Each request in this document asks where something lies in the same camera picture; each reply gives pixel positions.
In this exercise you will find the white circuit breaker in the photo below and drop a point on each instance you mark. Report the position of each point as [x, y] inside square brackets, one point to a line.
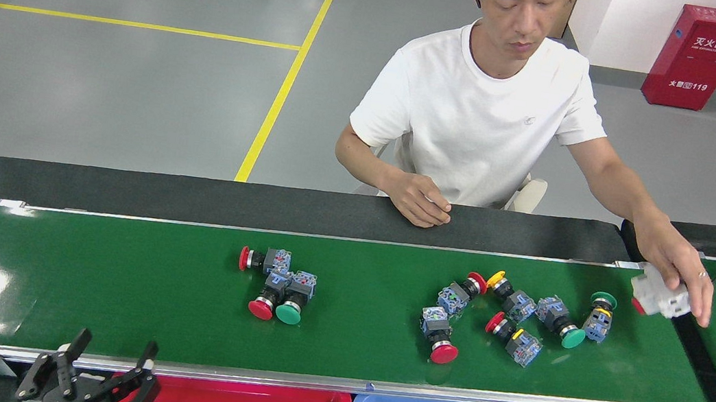
[653, 295]

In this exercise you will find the person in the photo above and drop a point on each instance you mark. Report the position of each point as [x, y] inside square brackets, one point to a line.
[479, 120]

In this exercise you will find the red fire extinguisher box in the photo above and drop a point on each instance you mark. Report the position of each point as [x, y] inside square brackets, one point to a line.
[698, 59]

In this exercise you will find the person's right hand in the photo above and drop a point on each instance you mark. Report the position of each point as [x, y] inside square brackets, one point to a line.
[420, 202]

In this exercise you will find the person's left hand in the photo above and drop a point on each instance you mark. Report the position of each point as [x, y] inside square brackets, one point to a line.
[669, 252]

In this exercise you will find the person's left forearm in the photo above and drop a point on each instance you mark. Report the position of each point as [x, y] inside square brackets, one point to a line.
[622, 191]

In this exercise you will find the yellow banded push button switch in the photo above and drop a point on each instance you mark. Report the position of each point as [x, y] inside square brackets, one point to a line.
[519, 343]

